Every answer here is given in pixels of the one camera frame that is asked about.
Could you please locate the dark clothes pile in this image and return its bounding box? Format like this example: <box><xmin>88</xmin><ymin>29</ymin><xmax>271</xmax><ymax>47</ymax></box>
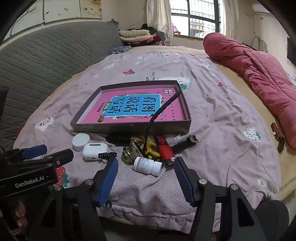
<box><xmin>122</xmin><ymin>23</ymin><xmax>165</xmax><ymax>47</ymax></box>

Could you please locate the pale wall painting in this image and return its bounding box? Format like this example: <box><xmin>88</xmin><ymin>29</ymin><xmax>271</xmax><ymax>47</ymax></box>
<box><xmin>14</xmin><ymin>0</ymin><xmax>102</xmax><ymax>24</ymax></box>

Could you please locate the grey metal rack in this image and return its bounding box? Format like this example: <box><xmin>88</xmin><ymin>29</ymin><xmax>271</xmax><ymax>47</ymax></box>
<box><xmin>251</xmin><ymin>36</ymin><xmax>269</xmax><ymax>52</ymax></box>

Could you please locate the white earbuds case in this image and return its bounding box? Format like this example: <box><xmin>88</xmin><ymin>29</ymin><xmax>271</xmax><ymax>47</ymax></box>
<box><xmin>83</xmin><ymin>143</ymin><xmax>109</xmax><ymax>160</ymax></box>

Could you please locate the cream curtain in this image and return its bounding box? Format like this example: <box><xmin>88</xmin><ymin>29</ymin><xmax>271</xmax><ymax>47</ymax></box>
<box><xmin>147</xmin><ymin>0</ymin><xmax>173</xmax><ymax>45</ymax></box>
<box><xmin>220</xmin><ymin>0</ymin><xmax>238</xmax><ymax>41</ymax></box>

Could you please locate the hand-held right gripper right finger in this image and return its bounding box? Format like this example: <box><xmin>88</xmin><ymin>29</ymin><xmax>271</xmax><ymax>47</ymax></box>
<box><xmin>174</xmin><ymin>157</ymin><xmax>266</xmax><ymax>241</ymax></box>

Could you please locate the black hair clip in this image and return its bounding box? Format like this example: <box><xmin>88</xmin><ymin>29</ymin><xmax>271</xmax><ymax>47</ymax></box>
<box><xmin>98</xmin><ymin>152</ymin><xmax>118</xmax><ymax>163</ymax></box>

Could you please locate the shallow brown cardboard box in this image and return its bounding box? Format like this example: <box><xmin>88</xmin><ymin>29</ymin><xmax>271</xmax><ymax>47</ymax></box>
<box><xmin>70</xmin><ymin>80</ymin><xmax>192</xmax><ymax>136</ymax></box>

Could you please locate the white air conditioner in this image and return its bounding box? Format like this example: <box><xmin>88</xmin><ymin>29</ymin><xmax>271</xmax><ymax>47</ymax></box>
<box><xmin>252</xmin><ymin>3</ymin><xmax>273</xmax><ymax>15</ymax></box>

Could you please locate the black flat television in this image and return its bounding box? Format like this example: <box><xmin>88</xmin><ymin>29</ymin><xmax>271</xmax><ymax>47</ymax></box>
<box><xmin>287</xmin><ymin>37</ymin><xmax>296</xmax><ymax>65</ymax></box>

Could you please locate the red and black lighter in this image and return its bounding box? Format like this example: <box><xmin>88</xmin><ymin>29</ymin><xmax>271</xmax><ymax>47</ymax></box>
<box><xmin>154</xmin><ymin>135</ymin><xmax>175</xmax><ymax>165</ymax></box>

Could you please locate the black framed window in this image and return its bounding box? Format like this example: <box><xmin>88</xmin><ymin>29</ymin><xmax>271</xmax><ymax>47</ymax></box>
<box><xmin>170</xmin><ymin>0</ymin><xmax>221</xmax><ymax>36</ymax></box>

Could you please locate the lilac printed blanket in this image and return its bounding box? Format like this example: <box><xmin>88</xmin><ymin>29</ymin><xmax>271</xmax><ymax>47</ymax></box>
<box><xmin>14</xmin><ymin>50</ymin><xmax>281</xmax><ymax>234</ymax></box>

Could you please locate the pink folded blanket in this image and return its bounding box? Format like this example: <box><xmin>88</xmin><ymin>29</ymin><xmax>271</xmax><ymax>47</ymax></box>
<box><xmin>120</xmin><ymin>36</ymin><xmax>152</xmax><ymax>42</ymax></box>

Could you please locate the dark patterned cloth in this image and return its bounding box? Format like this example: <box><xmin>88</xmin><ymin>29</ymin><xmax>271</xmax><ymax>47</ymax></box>
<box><xmin>109</xmin><ymin>46</ymin><xmax>132</xmax><ymax>55</ymax></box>

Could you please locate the red quilted duvet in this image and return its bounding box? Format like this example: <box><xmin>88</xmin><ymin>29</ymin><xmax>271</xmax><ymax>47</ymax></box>
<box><xmin>203</xmin><ymin>32</ymin><xmax>296</xmax><ymax>150</ymax></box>

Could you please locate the white pill bottle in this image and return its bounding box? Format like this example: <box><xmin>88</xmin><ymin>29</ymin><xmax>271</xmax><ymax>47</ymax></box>
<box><xmin>133</xmin><ymin>156</ymin><xmax>163</xmax><ymax>176</ymax></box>

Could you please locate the grey quilted headboard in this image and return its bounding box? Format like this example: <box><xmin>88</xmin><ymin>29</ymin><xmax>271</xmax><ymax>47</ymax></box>
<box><xmin>0</xmin><ymin>21</ymin><xmax>124</xmax><ymax>151</ymax></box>

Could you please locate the pink and blue book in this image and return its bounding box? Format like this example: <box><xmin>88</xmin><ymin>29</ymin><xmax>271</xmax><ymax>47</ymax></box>
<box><xmin>77</xmin><ymin>88</ymin><xmax>186</xmax><ymax>124</ymax></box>

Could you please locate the white round jar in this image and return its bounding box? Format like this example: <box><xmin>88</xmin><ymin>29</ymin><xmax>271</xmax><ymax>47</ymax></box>
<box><xmin>72</xmin><ymin>133</ymin><xmax>91</xmax><ymax>151</ymax></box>

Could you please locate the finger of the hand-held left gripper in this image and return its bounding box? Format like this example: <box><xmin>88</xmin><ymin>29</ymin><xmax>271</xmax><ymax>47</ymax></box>
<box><xmin>14</xmin><ymin>149</ymin><xmax>74</xmax><ymax>173</ymax></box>
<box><xmin>0</xmin><ymin>145</ymin><xmax>48</xmax><ymax>163</ymax></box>

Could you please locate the person's left hand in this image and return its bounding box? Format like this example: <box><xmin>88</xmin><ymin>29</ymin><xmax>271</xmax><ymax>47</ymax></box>
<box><xmin>0</xmin><ymin>201</ymin><xmax>29</xmax><ymax>234</ymax></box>

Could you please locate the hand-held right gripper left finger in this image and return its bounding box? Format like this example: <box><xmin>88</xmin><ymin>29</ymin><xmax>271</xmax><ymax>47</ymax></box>
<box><xmin>30</xmin><ymin>158</ymin><xmax>119</xmax><ymax>241</ymax></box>

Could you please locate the cream folded blanket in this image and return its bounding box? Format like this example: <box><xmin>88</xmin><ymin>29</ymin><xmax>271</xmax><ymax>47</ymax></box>
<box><xmin>119</xmin><ymin>29</ymin><xmax>151</xmax><ymax>39</ymax></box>

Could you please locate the black wrist watch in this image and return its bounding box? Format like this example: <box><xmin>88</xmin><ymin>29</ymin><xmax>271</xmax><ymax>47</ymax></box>
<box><xmin>144</xmin><ymin>90</ymin><xmax>200</xmax><ymax>160</ymax></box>

